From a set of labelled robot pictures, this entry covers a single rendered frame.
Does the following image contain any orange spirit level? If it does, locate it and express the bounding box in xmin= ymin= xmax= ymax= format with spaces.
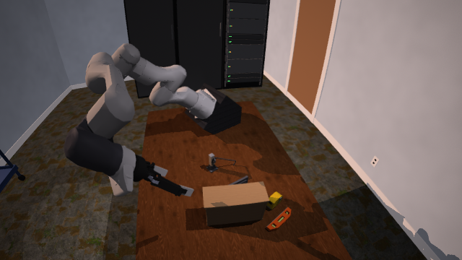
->
xmin=266 ymin=207 xmax=291 ymax=231

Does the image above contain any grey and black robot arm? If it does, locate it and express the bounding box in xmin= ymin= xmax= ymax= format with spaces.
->
xmin=64 ymin=43 xmax=217 ymax=197

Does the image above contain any brown wooden cabinet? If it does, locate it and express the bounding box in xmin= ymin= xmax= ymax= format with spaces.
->
xmin=202 ymin=176 xmax=269 ymax=226

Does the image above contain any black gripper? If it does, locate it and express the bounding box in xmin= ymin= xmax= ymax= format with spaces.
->
xmin=134 ymin=155 xmax=194 ymax=196

